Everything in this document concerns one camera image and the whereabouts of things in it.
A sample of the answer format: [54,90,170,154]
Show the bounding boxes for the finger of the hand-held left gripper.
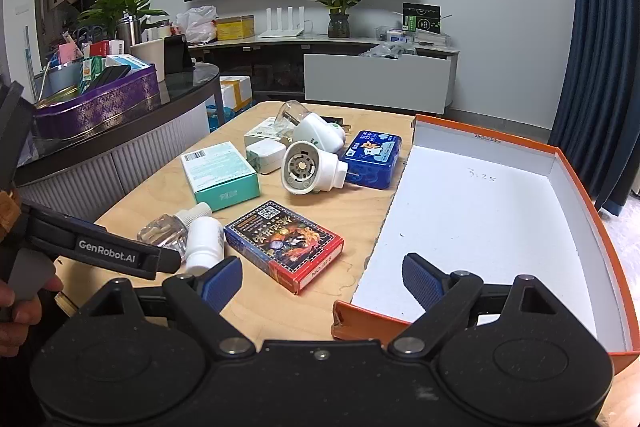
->
[65,215,182,279]

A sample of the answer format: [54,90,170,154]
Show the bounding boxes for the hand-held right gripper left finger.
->
[85,256,257,358]

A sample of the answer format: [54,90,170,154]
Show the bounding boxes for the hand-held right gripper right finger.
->
[387,252,576,358]

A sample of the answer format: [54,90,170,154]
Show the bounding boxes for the clear liquid refill bottle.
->
[137,202,213,258]

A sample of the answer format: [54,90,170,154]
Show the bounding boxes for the white pill bottle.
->
[185,216,226,276]

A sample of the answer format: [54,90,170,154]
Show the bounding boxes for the red colourful card box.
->
[223,200,345,295]

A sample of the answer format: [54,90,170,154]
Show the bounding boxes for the orange and white box lid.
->
[331,113,640,375]

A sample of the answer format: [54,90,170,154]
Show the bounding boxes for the teal carton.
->
[180,141,262,212]

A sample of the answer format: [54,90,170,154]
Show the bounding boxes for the blue tin box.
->
[339,130,403,190]

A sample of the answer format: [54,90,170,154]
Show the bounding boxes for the white charger cube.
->
[245,142,287,175]

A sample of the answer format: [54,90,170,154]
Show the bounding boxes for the white plug-in vaporizer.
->
[281,141,349,195]

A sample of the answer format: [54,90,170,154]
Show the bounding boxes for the white adapter carton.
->
[243,117,293,148]

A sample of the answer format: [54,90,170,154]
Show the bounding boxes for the white vaporizer with clear bottle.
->
[275,100,347,152]

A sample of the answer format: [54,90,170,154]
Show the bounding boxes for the person's left hand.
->
[0,274,66,358]

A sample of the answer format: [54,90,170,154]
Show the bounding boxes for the curved glass-top side table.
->
[12,62,223,223]

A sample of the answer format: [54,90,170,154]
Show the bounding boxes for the purple patterned tin box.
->
[32,63,163,140]

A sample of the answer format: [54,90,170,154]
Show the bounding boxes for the blue plastic bag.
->
[206,104,236,132]

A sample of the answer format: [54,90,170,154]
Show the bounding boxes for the black flat case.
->
[80,64,133,95]

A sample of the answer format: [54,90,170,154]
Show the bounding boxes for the white cardboard box yellow tape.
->
[219,76,253,112]

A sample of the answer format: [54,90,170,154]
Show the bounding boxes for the white and blue carton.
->
[106,54,151,72]

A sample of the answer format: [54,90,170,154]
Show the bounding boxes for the white paper cup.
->
[129,38,167,82]

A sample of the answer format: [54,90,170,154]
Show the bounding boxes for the white cabinet drawer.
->
[303,52,458,115]

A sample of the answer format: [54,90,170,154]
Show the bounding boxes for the red and white carton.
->
[89,39,126,58]

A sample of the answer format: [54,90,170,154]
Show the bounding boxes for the black phone stand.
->
[163,34,196,75]

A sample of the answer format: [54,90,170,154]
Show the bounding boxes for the television cabinet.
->
[187,34,461,115]

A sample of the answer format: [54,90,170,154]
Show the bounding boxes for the stainless steel thermos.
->
[116,14,143,48]

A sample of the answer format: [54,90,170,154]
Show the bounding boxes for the plastic packets pile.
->
[359,43,418,60]

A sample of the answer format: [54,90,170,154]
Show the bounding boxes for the white plastic bag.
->
[176,5,219,44]

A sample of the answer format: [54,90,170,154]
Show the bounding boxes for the clear plastic containers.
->
[375,25,450,48]

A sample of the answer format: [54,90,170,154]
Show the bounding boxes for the leafy green houseplant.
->
[75,0,171,38]

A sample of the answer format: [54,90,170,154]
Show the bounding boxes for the black and green box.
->
[402,3,441,32]

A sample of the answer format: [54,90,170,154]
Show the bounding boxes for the white router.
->
[257,7,306,38]

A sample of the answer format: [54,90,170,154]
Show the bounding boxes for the dark blue curtain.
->
[547,0,640,218]

